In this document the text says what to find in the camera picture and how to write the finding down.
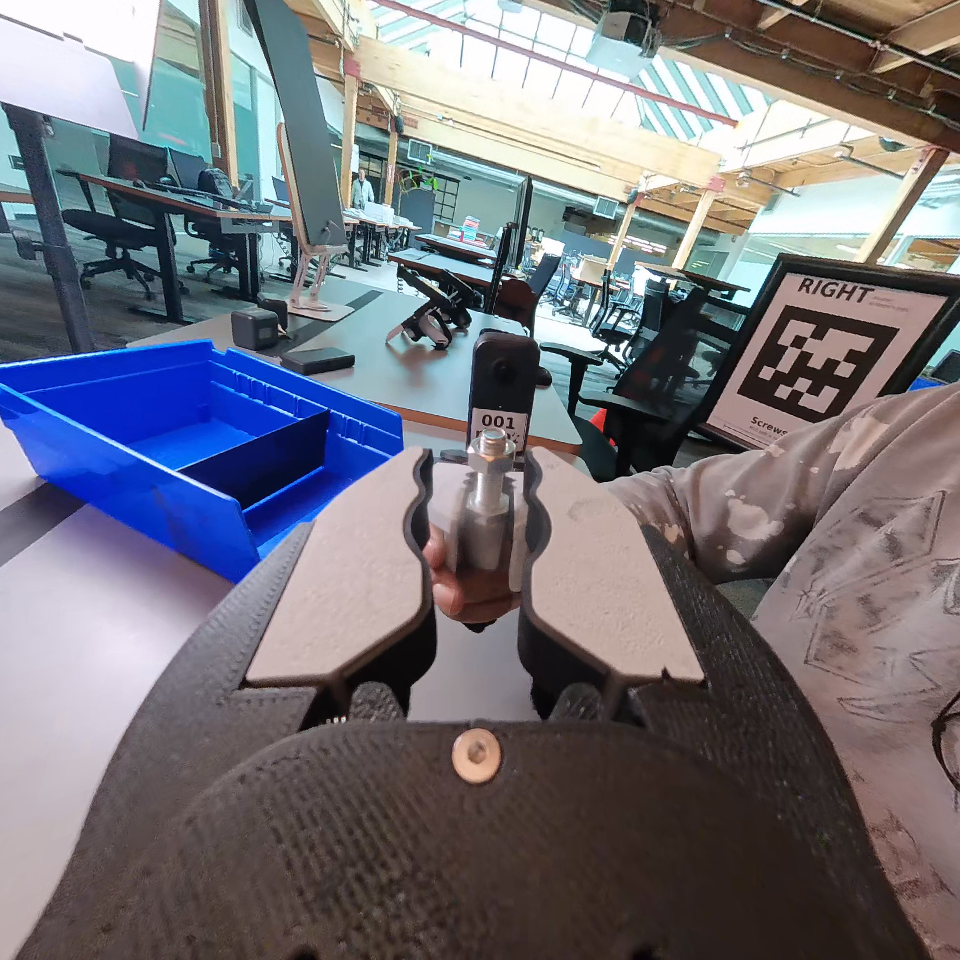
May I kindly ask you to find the dark blue bin divider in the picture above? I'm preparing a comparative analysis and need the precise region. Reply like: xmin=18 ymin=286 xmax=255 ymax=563
xmin=176 ymin=408 xmax=331 ymax=511

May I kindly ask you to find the black cube device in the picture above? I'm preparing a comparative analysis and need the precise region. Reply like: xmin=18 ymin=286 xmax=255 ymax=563
xmin=231 ymin=298 xmax=290 ymax=351

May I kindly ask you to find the black cord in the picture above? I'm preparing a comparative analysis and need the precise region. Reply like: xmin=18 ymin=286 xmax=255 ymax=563
xmin=930 ymin=690 xmax=960 ymax=792

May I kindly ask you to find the office desk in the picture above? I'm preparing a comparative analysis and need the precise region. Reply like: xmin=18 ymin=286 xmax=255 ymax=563
xmin=56 ymin=168 xmax=294 ymax=324

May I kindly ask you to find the person's right hand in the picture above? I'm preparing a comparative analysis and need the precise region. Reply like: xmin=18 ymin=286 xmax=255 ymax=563
xmin=422 ymin=525 xmax=522 ymax=624

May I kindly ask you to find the bright studio light panel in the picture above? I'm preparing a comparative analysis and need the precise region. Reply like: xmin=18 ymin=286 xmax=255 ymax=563
xmin=0 ymin=0 xmax=162 ymax=140

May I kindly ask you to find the black folding holder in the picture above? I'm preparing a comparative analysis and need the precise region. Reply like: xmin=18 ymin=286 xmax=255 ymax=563
xmin=386 ymin=273 xmax=475 ymax=352

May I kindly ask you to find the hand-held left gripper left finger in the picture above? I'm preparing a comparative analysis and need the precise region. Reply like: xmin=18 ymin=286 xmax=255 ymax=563
xmin=243 ymin=447 xmax=438 ymax=714

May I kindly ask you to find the black flat box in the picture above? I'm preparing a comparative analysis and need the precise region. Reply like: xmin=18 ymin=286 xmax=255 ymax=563
xmin=281 ymin=346 xmax=356 ymax=378

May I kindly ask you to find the framed marker poster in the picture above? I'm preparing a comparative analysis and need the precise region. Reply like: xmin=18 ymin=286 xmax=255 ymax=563
xmin=697 ymin=253 xmax=960 ymax=451

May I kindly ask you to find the blue storage bin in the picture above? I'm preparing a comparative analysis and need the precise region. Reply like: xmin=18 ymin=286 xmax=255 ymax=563
xmin=0 ymin=339 xmax=405 ymax=585

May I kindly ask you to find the black office chair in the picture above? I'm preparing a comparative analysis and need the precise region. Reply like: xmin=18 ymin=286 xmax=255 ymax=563
xmin=63 ymin=133 xmax=181 ymax=301
xmin=540 ymin=285 xmax=751 ymax=481

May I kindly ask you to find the silver hex bolt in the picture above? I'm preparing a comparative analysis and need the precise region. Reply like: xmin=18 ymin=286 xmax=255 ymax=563
xmin=466 ymin=427 xmax=519 ymax=526

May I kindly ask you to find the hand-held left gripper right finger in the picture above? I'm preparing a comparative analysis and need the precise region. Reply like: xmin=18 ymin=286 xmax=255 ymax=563
xmin=517 ymin=447 xmax=706 ymax=714

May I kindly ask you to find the black panel wooden stand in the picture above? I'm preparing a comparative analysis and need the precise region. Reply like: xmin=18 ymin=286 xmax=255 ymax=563
xmin=243 ymin=0 xmax=357 ymax=324

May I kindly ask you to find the black desk monitor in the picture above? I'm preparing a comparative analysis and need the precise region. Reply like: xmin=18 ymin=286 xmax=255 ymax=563
xmin=495 ymin=174 xmax=535 ymax=316

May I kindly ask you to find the black light stand pole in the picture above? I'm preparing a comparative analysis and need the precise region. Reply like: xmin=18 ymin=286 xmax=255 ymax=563
xmin=3 ymin=105 xmax=95 ymax=354

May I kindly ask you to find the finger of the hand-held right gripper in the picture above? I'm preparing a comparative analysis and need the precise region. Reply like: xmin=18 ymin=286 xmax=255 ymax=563
xmin=429 ymin=487 xmax=463 ymax=573
xmin=505 ymin=487 xmax=531 ymax=594

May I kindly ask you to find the ceiling projector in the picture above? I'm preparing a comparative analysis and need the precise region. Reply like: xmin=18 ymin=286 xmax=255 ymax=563
xmin=585 ymin=7 xmax=661 ymax=76

